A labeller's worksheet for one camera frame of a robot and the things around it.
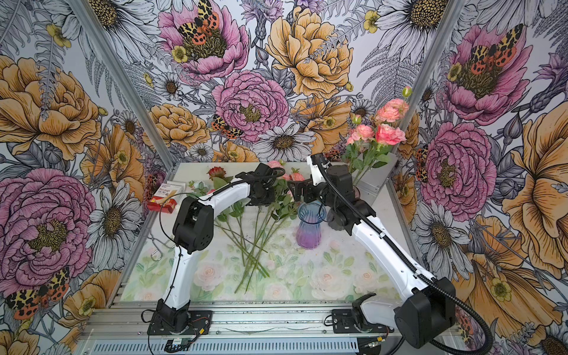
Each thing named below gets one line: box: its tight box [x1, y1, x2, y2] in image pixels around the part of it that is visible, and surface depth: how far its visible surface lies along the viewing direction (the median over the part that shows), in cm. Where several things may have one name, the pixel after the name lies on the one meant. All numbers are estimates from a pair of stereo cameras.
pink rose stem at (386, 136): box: [354, 123, 407, 185], surface depth 70 cm
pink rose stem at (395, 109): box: [375, 85, 413, 123], surface depth 73 cm
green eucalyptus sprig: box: [187, 180, 209, 196], surface depth 108 cm
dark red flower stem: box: [206, 166, 234, 191], surface depth 111 cm
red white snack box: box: [147, 183, 183, 214], surface depth 106 cm
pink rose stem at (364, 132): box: [354, 124, 375, 186], surface depth 76 cm
